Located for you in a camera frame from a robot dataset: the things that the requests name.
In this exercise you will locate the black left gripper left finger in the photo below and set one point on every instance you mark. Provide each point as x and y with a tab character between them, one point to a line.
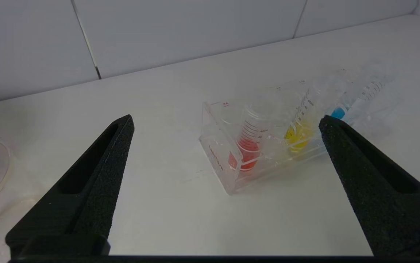
85	197

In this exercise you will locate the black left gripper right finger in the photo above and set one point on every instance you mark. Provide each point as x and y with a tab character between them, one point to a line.
388	204

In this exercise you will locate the test tube with red pigment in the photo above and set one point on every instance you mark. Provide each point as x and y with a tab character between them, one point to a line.
248	153

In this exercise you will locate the test tube with blue pigment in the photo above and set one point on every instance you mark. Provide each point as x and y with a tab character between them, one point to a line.
338	112

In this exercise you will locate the test tube with yellow pigment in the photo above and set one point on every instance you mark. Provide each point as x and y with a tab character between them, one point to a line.
299	135

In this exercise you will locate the clear acrylic test tube rack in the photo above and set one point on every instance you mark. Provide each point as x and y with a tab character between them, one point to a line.
220	164

